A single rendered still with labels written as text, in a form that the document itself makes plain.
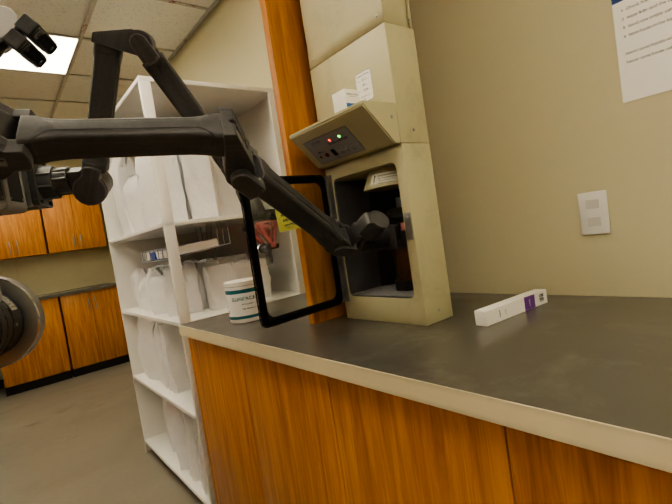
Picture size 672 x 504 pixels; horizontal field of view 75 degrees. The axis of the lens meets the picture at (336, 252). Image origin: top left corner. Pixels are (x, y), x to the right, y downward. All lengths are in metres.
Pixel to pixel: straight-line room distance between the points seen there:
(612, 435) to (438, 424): 0.31
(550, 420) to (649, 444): 0.11
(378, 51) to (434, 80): 0.46
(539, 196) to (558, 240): 0.14
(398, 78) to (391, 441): 0.85
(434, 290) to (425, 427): 0.42
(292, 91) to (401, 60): 0.38
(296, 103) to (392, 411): 0.95
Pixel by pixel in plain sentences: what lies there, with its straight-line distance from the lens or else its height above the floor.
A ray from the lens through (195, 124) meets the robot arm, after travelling 0.80.
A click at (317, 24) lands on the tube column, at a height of 1.82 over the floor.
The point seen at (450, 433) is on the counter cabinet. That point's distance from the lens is 0.84.
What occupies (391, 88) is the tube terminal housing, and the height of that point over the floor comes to 1.55.
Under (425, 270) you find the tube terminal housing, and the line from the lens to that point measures 1.15.
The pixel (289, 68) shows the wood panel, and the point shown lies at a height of 1.73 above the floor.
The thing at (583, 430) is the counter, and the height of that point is 0.92.
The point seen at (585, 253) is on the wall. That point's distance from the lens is 1.38.
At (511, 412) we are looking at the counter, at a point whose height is 0.92.
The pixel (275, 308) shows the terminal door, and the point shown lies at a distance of 1.18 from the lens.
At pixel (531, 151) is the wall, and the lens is 1.43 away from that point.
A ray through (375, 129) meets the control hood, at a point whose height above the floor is 1.45.
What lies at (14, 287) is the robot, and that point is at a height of 1.20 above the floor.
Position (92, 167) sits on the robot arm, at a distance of 1.27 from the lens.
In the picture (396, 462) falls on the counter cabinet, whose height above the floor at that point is 0.74.
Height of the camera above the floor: 1.22
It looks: 3 degrees down
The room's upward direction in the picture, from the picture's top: 9 degrees counter-clockwise
